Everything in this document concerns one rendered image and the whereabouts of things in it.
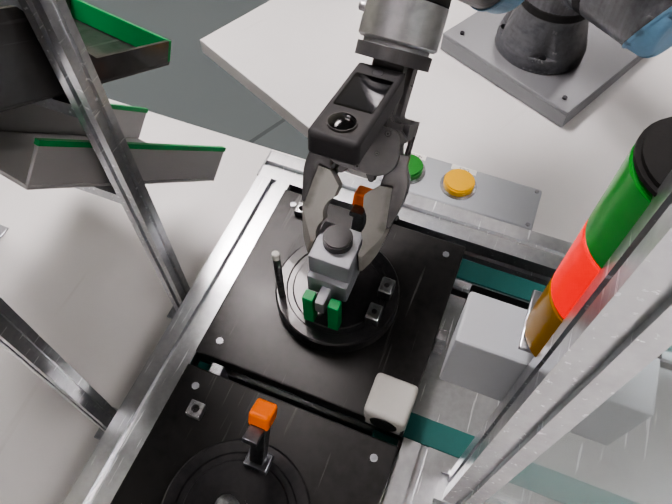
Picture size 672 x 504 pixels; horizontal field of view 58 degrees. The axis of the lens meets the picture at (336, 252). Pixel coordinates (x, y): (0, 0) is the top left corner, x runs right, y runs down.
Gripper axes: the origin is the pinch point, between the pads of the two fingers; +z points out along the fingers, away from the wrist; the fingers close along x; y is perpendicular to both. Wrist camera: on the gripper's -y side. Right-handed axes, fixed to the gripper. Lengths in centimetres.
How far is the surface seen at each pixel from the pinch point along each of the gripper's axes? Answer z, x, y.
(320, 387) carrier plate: 14.5, -2.4, -1.0
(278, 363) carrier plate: 14.0, 2.9, -0.4
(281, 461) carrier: 18.7, -2.0, -9.0
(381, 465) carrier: 17.8, -11.0, -4.9
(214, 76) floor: 4, 96, 160
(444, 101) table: -14, -1, 49
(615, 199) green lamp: -16.3, -16.6, -30.3
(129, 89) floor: 16, 122, 146
